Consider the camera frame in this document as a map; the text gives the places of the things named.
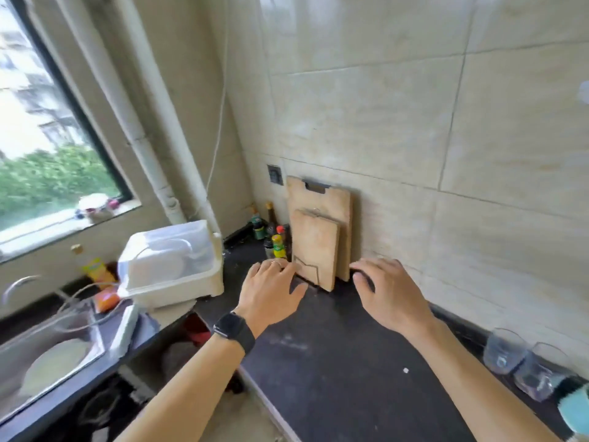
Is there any person's right hand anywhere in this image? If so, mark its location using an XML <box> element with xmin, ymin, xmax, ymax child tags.
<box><xmin>350</xmin><ymin>258</ymin><xmax>438</xmax><ymax>338</ymax></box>

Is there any person's left hand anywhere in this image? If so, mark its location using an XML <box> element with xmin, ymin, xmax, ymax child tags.
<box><xmin>234</xmin><ymin>259</ymin><xmax>309</xmax><ymax>338</ymax></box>

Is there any person's right forearm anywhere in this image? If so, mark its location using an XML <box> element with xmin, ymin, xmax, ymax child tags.
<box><xmin>405</xmin><ymin>317</ymin><xmax>565</xmax><ymax>442</ymax></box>

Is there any person's left forearm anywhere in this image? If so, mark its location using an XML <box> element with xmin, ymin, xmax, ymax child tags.
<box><xmin>114</xmin><ymin>338</ymin><xmax>245</xmax><ymax>442</ymax></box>

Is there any small wooden cutting board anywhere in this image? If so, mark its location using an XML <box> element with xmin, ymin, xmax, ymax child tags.
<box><xmin>289</xmin><ymin>209</ymin><xmax>341</xmax><ymax>292</ymax></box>

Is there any red-capped bottle with yellow label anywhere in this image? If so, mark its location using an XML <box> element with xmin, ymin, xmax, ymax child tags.
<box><xmin>272</xmin><ymin>225</ymin><xmax>289</xmax><ymax>261</ymax></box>

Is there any black smartwatch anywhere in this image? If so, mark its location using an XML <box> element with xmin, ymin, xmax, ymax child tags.
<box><xmin>212</xmin><ymin>311</ymin><xmax>256</xmax><ymax>355</ymax></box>

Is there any dark bottle with green label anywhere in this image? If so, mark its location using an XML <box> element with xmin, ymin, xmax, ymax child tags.
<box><xmin>251</xmin><ymin>204</ymin><xmax>267</xmax><ymax>241</ymax></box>

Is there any large wooden cutting board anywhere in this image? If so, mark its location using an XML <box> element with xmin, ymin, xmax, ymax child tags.
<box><xmin>286</xmin><ymin>176</ymin><xmax>354</xmax><ymax>282</ymax></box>

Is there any red object under counter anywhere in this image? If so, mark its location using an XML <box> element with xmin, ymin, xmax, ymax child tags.
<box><xmin>185</xmin><ymin>314</ymin><xmax>213</xmax><ymax>347</ymax></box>

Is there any white dish rack with lid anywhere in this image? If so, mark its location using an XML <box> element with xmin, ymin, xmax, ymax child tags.
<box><xmin>117</xmin><ymin>219</ymin><xmax>225</xmax><ymax>310</ymax></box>

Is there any clear glass cup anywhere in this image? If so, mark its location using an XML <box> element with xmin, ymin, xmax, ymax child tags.
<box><xmin>513</xmin><ymin>342</ymin><xmax>577</xmax><ymax>404</ymax></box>
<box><xmin>482</xmin><ymin>328</ymin><xmax>531</xmax><ymax>376</ymax></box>

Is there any white plastic tray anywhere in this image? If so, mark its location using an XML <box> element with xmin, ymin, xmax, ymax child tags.
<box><xmin>108</xmin><ymin>304</ymin><xmax>140</xmax><ymax>360</ymax></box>

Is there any orange sponge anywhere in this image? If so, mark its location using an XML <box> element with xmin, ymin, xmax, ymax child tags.
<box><xmin>94</xmin><ymin>290</ymin><xmax>121</xmax><ymax>314</ymax></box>

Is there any yellow dish soap bottle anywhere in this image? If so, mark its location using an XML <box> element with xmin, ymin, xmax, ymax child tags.
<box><xmin>70</xmin><ymin>244</ymin><xmax>117</xmax><ymax>291</ymax></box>

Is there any white bowl with red lids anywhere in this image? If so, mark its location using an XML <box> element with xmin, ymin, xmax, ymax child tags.
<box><xmin>75</xmin><ymin>192</ymin><xmax>121</xmax><ymax>224</ymax></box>

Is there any thick white drain pipe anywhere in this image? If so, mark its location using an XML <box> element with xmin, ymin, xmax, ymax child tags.
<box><xmin>110</xmin><ymin>0</ymin><xmax>222</xmax><ymax>236</ymax></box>

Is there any teal and black brush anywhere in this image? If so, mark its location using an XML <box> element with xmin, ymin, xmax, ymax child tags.
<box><xmin>551</xmin><ymin>374</ymin><xmax>589</xmax><ymax>439</ymax></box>

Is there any white plate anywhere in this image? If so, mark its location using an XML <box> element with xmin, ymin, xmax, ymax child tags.
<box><xmin>20</xmin><ymin>338</ymin><xmax>91</xmax><ymax>397</ymax></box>

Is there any thin white drain pipe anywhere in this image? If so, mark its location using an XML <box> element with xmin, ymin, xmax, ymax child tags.
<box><xmin>52</xmin><ymin>0</ymin><xmax>187</xmax><ymax>226</ymax></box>

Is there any steel sink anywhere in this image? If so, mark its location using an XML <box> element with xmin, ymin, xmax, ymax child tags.
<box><xmin>0</xmin><ymin>304</ymin><xmax>107</xmax><ymax>425</ymax></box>

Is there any steel faucet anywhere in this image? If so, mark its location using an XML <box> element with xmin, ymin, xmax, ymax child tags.
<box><xmin>1</xmin><ymin>274</ymin><xmax>71</xmax><ymax>310</ymax></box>

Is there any black-framed window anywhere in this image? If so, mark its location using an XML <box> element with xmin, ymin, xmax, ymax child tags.
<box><xmin>0</xmin><ymin>0</ymin><xmax>135</xmax><ymax>265</ymax></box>

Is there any white cable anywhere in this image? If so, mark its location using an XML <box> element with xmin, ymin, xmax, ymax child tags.
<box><xmin>204</xmin><ymin>23</ymin><xmax>230</xmax><ymax>198</ymax></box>

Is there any clear hose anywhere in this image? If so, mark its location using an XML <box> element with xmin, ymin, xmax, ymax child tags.
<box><xmin>54</xmin><ymin>282</ymin><xmax>127</xmax><ymax>334</ymax></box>

